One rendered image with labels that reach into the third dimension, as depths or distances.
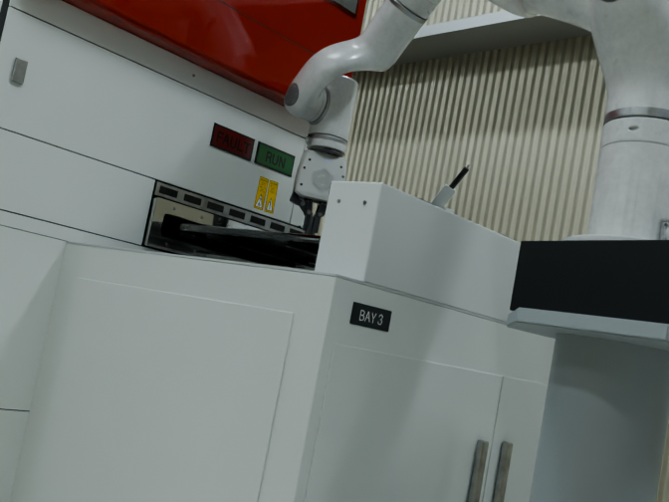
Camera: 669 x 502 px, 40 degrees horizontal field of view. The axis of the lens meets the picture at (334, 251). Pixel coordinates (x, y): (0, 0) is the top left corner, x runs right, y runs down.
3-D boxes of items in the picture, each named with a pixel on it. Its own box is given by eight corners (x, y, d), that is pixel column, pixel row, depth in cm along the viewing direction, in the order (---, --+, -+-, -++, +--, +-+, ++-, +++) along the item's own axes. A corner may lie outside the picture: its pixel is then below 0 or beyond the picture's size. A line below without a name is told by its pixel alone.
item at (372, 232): (312, 275, 130) (330, 179, 132) (499, 327, 172) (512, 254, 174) (362, 281, 124) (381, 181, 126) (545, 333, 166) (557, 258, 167)
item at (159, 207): (141, 244, 173) (151, 196, 174) (293, 284, 207) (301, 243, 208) (147, 245, 172) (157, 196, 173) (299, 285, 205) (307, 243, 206)
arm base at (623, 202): (733, 273, 122) (749, 142, 125) (639, 237, 113) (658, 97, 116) (620, 276, 138) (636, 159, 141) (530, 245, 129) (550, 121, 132)
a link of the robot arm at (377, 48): (376, -7, 168) (288, 122, 181) (434, 25, 178) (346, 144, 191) (357, -30, 174) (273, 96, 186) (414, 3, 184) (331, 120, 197)
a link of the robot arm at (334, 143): (311, 130, 184) (308, 144, 183) (351, 140, 186) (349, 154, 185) (302, 137, 192) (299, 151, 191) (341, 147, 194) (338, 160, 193)
